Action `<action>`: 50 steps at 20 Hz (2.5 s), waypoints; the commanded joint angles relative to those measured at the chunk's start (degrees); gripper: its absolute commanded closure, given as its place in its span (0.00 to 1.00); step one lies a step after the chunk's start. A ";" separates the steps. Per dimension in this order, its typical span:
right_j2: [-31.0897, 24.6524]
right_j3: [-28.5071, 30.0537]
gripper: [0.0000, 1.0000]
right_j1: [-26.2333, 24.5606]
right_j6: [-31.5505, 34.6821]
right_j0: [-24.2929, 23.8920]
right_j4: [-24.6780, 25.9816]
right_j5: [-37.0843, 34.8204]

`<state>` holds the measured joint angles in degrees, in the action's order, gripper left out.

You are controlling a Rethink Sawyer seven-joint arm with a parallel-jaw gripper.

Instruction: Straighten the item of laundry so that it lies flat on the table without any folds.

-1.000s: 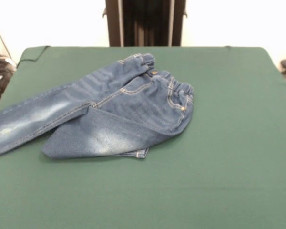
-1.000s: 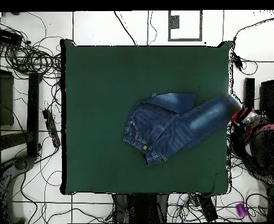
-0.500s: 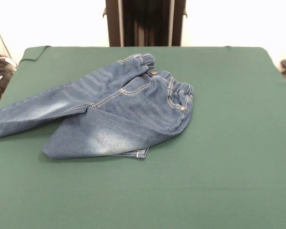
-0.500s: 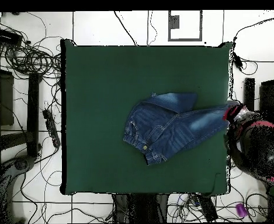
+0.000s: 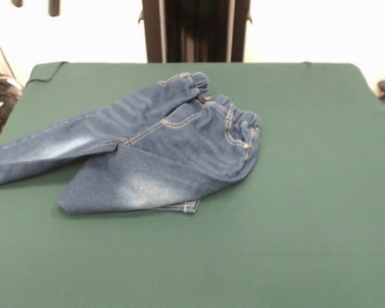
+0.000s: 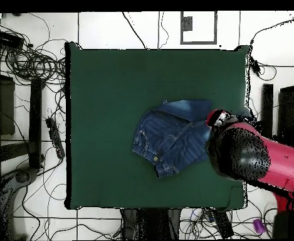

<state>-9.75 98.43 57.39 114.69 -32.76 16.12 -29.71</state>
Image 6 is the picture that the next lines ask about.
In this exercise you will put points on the blue denim jeans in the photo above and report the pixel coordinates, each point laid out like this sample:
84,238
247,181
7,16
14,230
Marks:
174,135

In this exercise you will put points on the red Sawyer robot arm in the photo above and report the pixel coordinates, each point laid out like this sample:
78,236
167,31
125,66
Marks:
282,163

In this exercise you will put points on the black power adapter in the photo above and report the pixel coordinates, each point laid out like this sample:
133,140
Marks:
255,67

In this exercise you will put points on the black power strip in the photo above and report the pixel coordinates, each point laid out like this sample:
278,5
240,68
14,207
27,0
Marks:
223,224
55,136

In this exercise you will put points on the dark green table cloth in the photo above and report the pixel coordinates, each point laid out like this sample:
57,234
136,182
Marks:
106,100

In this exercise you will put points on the purple object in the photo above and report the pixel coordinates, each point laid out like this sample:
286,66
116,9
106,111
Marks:
259,226

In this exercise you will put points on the grey round stand base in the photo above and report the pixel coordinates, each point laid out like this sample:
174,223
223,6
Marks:
23,175

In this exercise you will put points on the black box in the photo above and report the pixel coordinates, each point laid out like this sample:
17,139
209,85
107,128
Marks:
6,39

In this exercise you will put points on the black table frame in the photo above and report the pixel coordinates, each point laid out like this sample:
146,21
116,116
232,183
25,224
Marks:
268,105
35,113

